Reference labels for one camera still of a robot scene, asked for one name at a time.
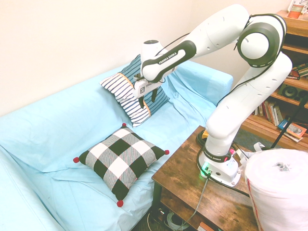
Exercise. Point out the brown wooden table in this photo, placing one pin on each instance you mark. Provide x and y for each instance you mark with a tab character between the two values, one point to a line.
183	168

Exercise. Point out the black bookshelf speaker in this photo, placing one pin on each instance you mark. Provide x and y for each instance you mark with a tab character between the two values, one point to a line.
290	91

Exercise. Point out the black white checkered pillow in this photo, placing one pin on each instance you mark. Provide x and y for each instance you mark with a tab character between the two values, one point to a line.
120	156

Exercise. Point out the stack of lying books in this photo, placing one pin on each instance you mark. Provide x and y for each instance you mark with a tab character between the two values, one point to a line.
299	71

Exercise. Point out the wooden bookshelf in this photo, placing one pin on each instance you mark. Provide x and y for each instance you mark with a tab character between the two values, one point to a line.
262	127

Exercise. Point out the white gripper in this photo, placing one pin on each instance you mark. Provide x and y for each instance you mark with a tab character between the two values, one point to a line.
142	87

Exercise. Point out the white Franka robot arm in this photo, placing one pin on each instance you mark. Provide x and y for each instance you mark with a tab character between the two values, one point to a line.
252	96

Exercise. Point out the orange lying book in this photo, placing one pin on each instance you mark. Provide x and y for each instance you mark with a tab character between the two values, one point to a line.
296	130

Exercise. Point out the yellow emergency stop button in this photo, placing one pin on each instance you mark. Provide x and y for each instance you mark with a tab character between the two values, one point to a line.
205	135

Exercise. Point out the black camera tripod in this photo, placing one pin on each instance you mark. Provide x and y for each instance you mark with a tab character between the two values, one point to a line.
290	120

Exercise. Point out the row of standing books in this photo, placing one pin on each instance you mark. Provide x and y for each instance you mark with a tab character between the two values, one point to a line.
270	111

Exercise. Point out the blue white striped pillow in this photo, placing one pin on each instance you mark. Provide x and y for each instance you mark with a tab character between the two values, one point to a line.
118	87

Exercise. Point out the sofa with light blue cover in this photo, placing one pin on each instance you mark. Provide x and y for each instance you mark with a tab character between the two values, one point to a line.
48	120

